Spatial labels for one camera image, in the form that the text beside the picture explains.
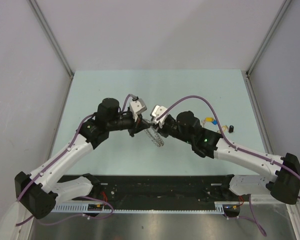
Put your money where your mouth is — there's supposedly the metal disc with keyrings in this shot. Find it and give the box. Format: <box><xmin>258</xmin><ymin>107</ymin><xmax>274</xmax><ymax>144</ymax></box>
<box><xmin>144</xmin><ymin>125</ymin><xmax>165</xmax><ymax>148</ymax></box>

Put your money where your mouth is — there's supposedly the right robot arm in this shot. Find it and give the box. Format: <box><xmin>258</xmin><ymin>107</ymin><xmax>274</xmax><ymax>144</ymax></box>
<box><xmin>150</xmin><ymin>106</ymin><xmax>300</xmax><ymax>205</ymax></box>

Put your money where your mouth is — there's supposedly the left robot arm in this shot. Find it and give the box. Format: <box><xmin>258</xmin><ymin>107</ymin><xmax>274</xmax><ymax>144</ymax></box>
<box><xmin>14</xmin><ymin>95</ymin><xmax>150</xmax><ymax>220</ymax></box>

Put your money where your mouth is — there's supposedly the yellow key tag key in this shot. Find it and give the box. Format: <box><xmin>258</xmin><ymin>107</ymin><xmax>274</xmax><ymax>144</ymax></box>
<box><xmin>201</xmin><ymin>117</ymin><xmax>215</xmax><ymax>126</ymax></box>

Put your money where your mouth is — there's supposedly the cream key tag key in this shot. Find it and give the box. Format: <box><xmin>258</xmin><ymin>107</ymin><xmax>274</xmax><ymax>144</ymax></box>
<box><xmin>217</xmin><ymin>125</ymin><xmax>229</xmax><ymax>133</ymax></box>

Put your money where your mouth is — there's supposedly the small black cylinder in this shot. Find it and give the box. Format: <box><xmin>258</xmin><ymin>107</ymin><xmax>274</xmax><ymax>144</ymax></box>
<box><xmin>228</xmin><ymin>125</ymin><xmax>234</xmax><ymax>134</ymax></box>

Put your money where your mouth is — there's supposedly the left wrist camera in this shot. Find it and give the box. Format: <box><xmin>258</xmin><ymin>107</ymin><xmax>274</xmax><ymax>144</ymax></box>
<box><xmin>129</xmin><ymin>98</ymin><xmax>147</xmax><ymax>122</ymax></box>

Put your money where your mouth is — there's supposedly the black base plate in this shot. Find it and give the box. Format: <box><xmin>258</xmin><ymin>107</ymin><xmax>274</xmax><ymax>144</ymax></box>
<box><xmin>41</xmin><ymin>174</ymin><xmax>282</xmax><ymax>211</ymax></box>

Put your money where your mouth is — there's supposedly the white slotted cable duct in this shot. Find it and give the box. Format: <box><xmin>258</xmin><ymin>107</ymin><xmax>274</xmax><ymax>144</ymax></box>
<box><xmin>51</xmin><ymin>201</ymin><xmax>227</xmax><ymax>216</ymax></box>

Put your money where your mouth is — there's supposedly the left aluminium frame post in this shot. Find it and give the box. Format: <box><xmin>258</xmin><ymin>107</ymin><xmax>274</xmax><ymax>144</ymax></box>
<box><xmin>27</xmin><ymin>0</ymin><xmax>75</xmax><ymax>77</ymax></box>

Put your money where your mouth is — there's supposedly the aluminium frame post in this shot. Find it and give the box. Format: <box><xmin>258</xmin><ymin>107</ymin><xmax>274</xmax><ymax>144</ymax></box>
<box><xmin>27</xmin><ymin>0</ymin><xmax>75</xmax><ymax>77</ymax></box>
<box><xmin>244</xmin><ymin>0</ymin><xmax>297</xmax><ymax>76</ymax></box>

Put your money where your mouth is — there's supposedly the right aluminium frame post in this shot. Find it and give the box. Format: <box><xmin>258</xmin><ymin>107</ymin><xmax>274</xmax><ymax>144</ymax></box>
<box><xmin>244</xmin><ymin>0</ymin><xmax>297</xmax><ymax>76</ymax></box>

